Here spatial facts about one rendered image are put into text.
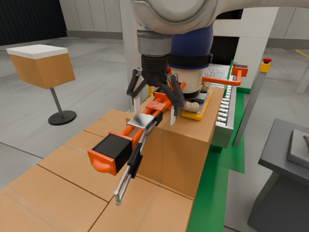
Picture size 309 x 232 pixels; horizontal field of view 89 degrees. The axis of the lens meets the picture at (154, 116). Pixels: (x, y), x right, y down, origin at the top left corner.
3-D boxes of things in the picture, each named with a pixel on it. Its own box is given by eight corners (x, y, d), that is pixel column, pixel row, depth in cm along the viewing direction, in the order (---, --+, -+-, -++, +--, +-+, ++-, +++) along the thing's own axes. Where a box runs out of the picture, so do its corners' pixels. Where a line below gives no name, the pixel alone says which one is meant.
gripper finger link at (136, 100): (135, 98, 53) (133, 98, 53) (136, 116, 56) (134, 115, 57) (140, 95, 55) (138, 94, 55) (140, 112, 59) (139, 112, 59)
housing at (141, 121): (138, 122, 55) (137, 111, 52) (156, 128, 52) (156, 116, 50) (127, 134, 50) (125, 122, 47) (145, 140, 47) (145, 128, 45)
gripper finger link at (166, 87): (157, 75, 48) (161, 72, 47) (179, 104, 50) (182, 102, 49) (152, 78, 45) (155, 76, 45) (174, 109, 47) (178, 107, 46)
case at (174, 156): (168, 121, 144) (170, 79, 123) (213, 134, 129) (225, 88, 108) (131, 170, 99) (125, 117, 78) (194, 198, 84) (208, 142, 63)
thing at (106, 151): (112, 144, 45) (110, 130, 43) (134, 152, 43) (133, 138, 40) (91, 165, 39) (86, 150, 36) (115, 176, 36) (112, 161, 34)
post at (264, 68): (232, 142, 200) (261, 61, 146) (238, 144, 198) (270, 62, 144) (232, 146, 195) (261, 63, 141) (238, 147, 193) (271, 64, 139)
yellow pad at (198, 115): (197, 90, 103) (197, 83, 100) (212, 93, 99) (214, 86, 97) (180, 116, 77) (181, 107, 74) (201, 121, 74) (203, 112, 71)
